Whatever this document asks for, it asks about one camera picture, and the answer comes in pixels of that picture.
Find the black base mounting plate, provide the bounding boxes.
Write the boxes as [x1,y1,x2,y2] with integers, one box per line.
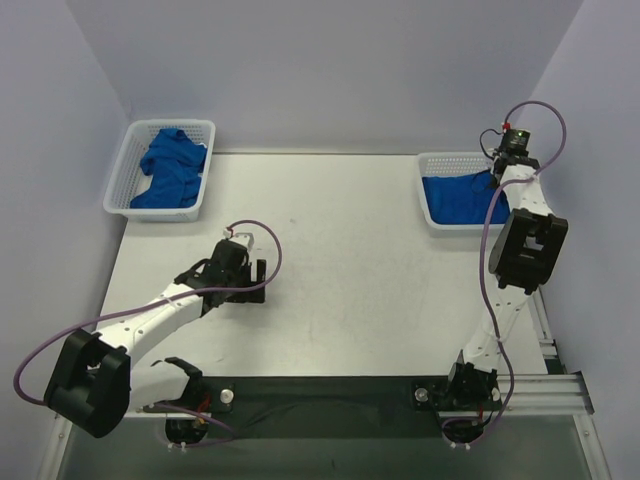
[161,376,501,446]

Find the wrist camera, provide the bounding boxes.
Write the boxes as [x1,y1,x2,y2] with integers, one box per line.
[499,121,531,156]
[223,227,255,252]

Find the crumpled blue towels in basket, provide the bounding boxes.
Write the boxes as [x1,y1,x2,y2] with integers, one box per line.
[130,128,207,209]

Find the white perforated basket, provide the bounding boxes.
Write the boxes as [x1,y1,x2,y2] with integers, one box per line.
[103,119,216,222]
[416,152,494,238]

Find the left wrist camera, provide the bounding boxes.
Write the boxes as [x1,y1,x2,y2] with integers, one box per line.
[223,227,255,252]

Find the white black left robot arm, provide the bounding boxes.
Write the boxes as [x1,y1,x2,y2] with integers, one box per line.
[44,233,266,438]

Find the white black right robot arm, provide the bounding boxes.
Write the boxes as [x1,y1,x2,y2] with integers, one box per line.
[446,150,568,408]

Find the white perforated right basket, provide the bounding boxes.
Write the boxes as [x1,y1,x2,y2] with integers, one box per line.
[416,152,494,238]

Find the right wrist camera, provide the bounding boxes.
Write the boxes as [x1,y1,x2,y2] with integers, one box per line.
[499,121,531,156]

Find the aluminium frame rail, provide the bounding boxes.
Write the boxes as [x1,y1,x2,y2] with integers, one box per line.
[61,269,592,450]

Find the white perforated left basket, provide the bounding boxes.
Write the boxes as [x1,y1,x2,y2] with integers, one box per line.
[103,119,216,222]

